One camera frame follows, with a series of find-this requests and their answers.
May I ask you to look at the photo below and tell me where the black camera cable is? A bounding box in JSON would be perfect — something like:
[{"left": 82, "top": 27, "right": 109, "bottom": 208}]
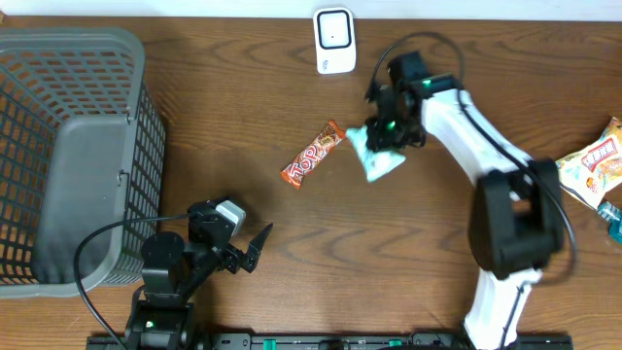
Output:
[
  {"left": 364, "top": 31, "right": 579, "bottom": 288},
  {"left": 72, "top": 211, "right": 195, "bottom": 350}
]

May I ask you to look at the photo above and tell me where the orange Top chocolate bar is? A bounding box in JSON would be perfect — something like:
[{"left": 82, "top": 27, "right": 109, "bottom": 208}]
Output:
[{"left": 280, "top": 120, "right": 345, "bottom": 189}]

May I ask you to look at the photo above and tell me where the teal wet wipes pack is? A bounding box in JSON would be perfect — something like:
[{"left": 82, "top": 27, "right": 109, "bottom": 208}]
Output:
[{"left": 346, "top": 126, "right": 406, "bottom": 183}]

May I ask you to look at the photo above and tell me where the yellow wiper bag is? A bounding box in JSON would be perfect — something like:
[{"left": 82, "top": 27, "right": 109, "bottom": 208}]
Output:
[{"left": 556, "top": 117, "right": 621, "bottom": 209}]

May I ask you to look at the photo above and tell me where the black left camera cable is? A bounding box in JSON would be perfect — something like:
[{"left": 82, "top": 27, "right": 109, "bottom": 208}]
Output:
[{"left": 72, "top": 211, "right": 195, "bottom": 350}]

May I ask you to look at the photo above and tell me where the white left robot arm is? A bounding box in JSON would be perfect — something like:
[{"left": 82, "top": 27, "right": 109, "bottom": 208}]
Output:
[{"left": 124, "top": 197, "right": 273, "bottom": 349}]

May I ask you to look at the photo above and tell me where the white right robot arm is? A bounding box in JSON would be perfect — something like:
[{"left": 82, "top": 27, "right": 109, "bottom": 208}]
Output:
[{"left": 363, "top": 52, "right": 570, "bottom": 349}]

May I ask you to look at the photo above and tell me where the black right camera cable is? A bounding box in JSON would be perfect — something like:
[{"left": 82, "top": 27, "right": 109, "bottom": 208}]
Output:
[{"left": 364, "top": 31, "right": 579, "bottom": 288}]

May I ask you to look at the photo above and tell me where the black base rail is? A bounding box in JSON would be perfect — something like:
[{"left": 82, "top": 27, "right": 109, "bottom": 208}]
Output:
[{"left": 86, "top": 331, "right": 574, "bottom": 350}]

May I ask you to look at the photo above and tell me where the grey plastic basket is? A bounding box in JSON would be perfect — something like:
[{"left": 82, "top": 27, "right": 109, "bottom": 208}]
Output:
[{"left": 1, "top": 28, "right": 166, "bottom": 298}]

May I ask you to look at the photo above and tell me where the blue mouthwash bottle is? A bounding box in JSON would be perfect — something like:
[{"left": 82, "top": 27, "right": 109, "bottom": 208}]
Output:
[{"left": 597, "top": 201, "right": 622, "bottom": 244}]

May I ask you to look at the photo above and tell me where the white barcode scanner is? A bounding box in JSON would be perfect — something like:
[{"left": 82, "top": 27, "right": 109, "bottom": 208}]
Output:
[{"left": 313, "top": 7, "right": 357, "bottom": 75}]

